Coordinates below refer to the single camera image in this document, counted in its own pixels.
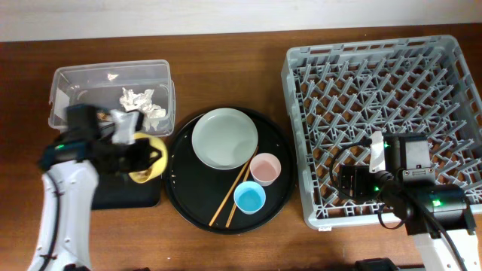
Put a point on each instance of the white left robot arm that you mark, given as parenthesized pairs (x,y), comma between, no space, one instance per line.
(71,169)

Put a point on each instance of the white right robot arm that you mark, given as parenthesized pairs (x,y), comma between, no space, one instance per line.
(437,217)

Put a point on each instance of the brown snack wrapper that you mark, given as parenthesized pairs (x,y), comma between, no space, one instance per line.
(103,116)

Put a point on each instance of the blue cup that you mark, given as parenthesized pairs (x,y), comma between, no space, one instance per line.
(249,197)

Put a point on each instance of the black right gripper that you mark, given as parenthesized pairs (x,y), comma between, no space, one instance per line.
(359,174)

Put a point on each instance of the black rectangular tray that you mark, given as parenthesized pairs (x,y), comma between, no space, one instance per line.
(121,192)

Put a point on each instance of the crumpled white tissue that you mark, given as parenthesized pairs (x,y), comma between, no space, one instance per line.
(143,102)

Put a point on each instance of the grey plate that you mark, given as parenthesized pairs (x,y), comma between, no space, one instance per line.
(224,138)

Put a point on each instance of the yellow bowl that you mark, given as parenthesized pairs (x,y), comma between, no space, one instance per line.
(158,156)

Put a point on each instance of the grey dishwasher rack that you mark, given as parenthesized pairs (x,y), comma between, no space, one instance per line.
(339,94)

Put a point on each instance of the pink cup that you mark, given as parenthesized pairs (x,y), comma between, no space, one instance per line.
(265,168)

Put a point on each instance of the clear plastic waste bin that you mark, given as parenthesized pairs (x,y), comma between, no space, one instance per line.
(102,85)

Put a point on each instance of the round black tray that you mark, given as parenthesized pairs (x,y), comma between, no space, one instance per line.
(197,190)

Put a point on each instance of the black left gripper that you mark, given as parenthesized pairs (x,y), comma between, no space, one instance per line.
(154,149)

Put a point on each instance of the left wooden chopstick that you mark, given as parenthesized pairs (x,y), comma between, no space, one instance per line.
(223,202)

